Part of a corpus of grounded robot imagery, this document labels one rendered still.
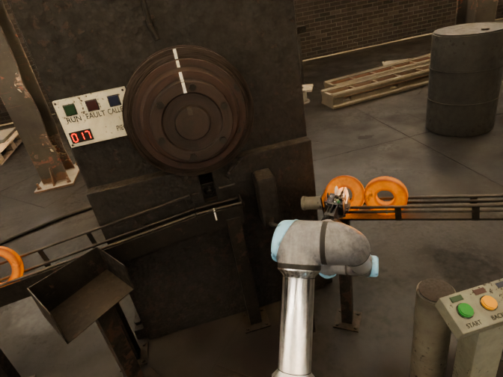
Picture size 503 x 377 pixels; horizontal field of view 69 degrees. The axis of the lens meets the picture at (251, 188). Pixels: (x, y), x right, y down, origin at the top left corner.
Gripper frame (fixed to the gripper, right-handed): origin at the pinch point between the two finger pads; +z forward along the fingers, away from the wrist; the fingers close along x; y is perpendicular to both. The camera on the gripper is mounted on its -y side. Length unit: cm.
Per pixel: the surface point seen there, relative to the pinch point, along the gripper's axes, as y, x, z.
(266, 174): 8.5, 30.3, -4.4
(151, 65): 63, 56, -14
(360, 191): 1.5, -6.8, -0.9
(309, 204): -2.8, 12.4, -7.5
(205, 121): 44, 40, -18
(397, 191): 5.2, -20.3, -1.7
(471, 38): -45, -43, 226
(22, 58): 12, 339, 111
